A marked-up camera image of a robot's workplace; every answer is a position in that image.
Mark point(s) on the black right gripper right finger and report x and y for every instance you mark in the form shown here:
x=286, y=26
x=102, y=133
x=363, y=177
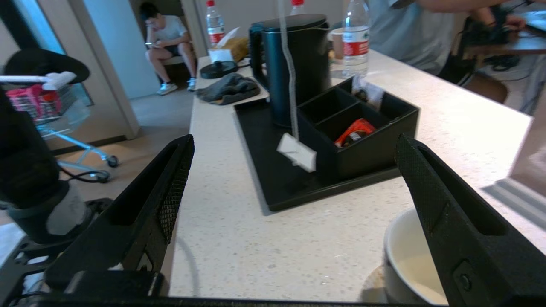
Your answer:
x=482, y=256

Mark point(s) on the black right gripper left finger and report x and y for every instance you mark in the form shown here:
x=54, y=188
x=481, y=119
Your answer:
x=128, y=230

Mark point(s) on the clear tea bag packet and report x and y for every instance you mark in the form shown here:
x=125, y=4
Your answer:
x=297, y=153

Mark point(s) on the black electric kettle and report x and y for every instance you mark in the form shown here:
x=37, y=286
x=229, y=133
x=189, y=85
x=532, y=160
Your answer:
x=298, y=64

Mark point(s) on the black mug white inside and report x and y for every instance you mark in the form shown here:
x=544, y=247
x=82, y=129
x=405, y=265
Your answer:
x=401, y=260

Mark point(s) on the black robot torso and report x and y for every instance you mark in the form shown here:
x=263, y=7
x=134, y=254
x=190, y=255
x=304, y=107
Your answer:
x=25, y=162

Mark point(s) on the black compartment organizer box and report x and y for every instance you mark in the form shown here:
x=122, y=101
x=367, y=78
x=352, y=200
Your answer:
x=375, y=149

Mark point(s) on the small shopping cart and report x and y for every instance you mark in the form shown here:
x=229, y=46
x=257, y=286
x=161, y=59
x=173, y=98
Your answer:
x=38, y=104

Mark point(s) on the black serving tray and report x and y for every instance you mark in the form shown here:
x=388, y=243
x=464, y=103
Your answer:
x=273, y=170

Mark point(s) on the dark grey towel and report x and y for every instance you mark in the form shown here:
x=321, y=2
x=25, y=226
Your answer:
x=230, y=89

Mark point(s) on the red coffee sachet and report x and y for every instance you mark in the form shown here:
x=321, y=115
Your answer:
x=356, y=131

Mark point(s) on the black round kettle lid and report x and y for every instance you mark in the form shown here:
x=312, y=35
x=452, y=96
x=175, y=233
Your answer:
x=218, y=70

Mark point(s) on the black dome-shaped object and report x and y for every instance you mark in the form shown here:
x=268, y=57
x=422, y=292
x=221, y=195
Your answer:
x=42, y=62

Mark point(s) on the seated person white t-shirt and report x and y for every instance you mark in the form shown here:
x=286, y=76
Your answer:
x=168, y=38

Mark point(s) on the white sachet packets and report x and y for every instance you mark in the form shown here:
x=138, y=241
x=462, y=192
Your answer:
x=371, y=94

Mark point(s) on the tissue box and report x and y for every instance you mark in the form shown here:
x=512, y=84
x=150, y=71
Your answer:
x=234, y=49

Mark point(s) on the brown wooden desk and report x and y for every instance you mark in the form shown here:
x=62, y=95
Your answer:
x=520, y=44

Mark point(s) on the clear water bottle red cap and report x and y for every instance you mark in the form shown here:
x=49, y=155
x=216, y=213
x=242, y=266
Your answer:
x=215, y=25
x=356, y=42
x=297, y=7

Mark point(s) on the person in grey t-shirt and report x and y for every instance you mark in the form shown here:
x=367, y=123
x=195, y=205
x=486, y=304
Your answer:
x=409, y=34

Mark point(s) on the brown paper cup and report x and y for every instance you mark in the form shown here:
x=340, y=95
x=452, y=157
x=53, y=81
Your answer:
x=337, y=42

